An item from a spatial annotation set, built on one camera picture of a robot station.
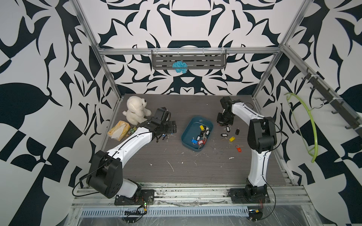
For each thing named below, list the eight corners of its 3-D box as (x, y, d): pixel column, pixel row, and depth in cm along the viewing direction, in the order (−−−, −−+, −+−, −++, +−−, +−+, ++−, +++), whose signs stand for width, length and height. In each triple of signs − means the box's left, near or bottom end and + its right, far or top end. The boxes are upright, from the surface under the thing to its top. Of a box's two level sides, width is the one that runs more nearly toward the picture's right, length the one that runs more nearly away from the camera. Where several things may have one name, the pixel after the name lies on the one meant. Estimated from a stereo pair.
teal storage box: (177, 145, 95) (177, 141, 90) (191, 118, 109) (192, 113, 104) (202, 156, 90) (204, 152, 85) (214, 126, 104) (216, 121, 100)
